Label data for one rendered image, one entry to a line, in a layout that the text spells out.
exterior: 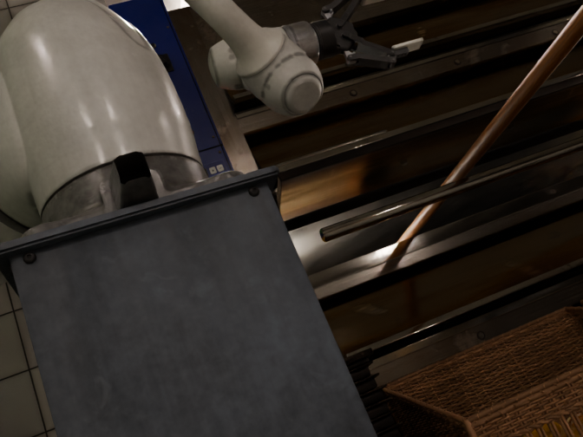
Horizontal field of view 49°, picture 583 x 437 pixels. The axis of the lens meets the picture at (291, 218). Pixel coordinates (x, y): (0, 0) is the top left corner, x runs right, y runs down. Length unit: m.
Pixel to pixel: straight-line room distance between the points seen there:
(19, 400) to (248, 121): 0.93
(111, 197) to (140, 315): 0.10
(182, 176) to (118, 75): 0.11
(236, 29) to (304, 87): 0.14
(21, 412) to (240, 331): 1.21
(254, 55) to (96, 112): 0.55
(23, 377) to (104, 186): 1.17
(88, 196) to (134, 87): 0.11
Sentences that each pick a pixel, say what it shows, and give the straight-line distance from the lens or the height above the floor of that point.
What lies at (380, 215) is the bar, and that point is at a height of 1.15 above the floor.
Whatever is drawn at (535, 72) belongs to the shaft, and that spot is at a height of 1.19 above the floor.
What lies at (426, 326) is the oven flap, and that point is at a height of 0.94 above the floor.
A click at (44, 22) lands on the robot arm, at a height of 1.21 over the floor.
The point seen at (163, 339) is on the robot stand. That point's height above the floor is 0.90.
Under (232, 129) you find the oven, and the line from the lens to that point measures 1.83.
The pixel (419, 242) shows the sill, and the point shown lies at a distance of 1.77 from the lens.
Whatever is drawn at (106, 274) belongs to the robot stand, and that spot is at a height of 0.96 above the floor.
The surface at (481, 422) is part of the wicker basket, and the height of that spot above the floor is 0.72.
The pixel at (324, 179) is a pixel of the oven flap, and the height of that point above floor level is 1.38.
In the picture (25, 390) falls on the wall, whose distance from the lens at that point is 1.65.
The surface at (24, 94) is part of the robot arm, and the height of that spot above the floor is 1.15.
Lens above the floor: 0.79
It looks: 19 degrees up
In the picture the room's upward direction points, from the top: 24 degrees counter-clockwise
